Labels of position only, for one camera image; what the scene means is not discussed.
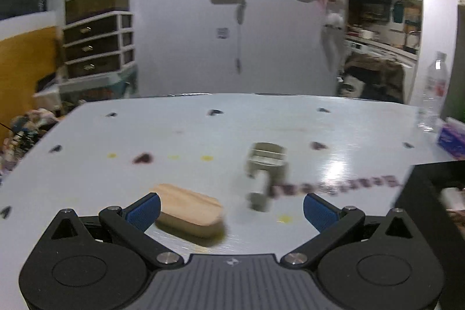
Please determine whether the beige handled holder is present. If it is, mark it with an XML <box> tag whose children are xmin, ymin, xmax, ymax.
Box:
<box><xmin>245</xmin><ymin>141</ymin><xmax>288</xmax><ymax>212</ymax></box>

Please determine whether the white drawer cabinet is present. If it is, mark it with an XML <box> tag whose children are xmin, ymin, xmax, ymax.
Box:
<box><xmin>62</xmin><ymin>11</ymin><xmax>135</xmax><ymax>79</ymax></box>

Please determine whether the black cardboard box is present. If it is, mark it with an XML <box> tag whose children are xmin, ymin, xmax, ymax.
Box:
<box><xmin>395</xmin><ymin>160</ymin><xmax>464</xmax><ymax>309</ymax></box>

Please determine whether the brown jacket on chair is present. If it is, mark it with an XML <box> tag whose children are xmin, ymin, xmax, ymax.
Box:
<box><xmin>337</xmin><ymin>53</ymin><xmax>404</xmax><ymax>104</ymax></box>

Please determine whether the white plush sheep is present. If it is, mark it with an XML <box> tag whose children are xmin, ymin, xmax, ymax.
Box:
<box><xmin>324</xmin><ymin>12</ymin><xmax>345</xmax><ymax>31</ymax></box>

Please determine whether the clear water bottle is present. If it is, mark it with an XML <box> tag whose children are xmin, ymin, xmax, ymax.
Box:
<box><xmin>418</xmin><ymin>51</ymin><xmax>448</xmax><ymax>132</ymax></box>

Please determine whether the oval wooden box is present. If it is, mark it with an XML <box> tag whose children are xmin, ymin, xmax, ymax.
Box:
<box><xmin>153</xmin><ymin>183</ymin><xmax>224</xmax><ymax>239</ymax></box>

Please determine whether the purple tissue pack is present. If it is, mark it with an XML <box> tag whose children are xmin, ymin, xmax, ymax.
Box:
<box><xmin>437</xmin><ymin>117</ymin><xmax>465</xmax><ymax>160</ymax></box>

